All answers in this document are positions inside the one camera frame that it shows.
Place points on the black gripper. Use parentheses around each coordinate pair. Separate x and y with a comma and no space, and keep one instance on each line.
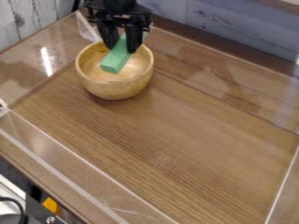
(120,13)

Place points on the green rectangular block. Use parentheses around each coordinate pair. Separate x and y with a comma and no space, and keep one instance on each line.
(117,57)

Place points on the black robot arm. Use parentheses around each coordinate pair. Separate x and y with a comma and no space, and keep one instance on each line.
(113,14)

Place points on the brown wooden bowl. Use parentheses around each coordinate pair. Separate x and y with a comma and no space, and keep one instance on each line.
(113,86)

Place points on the black device with yellow label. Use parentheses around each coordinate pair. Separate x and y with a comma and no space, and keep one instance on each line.
(46,212)

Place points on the clear acrylic corner bracket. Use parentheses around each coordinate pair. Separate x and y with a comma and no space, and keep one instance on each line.
(86,31)

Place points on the clear acrylic tray wall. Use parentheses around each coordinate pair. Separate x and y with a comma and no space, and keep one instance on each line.
(77,185)

